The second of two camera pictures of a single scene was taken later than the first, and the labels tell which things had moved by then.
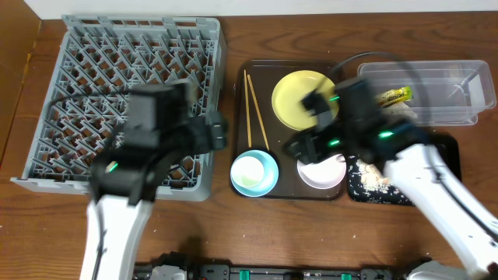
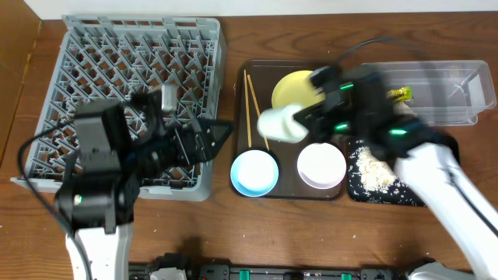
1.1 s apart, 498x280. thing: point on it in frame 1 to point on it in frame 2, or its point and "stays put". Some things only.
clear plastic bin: (444, 92) stays put
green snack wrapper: (394, 96) stays put
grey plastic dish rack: (99, 59) stays put
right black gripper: (316, 127) to (321, 107)
